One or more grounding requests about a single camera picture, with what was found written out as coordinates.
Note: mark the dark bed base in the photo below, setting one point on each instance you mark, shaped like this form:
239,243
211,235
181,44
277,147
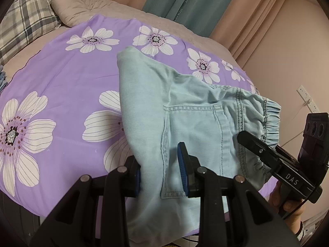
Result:
15,211

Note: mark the teal curtain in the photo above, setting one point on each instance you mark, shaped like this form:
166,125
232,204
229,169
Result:
195,5

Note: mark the blue striped cloth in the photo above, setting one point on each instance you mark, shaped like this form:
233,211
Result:
2,79

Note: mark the light blue denim pants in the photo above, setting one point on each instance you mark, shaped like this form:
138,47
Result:
195,123

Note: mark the person's right hand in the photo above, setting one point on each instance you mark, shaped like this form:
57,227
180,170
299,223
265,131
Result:
273,198

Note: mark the white wall power strip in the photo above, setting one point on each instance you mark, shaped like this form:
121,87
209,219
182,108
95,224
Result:
303,92

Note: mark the beige curtain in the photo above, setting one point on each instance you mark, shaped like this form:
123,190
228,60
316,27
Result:
244,30

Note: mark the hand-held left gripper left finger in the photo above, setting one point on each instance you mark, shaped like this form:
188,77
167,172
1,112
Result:
138,178

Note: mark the beige quilted pillow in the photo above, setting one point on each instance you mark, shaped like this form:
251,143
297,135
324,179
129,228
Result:
84,7

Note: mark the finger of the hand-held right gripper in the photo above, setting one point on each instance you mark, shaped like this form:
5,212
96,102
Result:
254,146

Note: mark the purple floral bedsheet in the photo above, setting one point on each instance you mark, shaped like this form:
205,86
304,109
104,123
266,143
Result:
64,82

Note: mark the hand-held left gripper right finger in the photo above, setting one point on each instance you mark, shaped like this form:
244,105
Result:
182,164

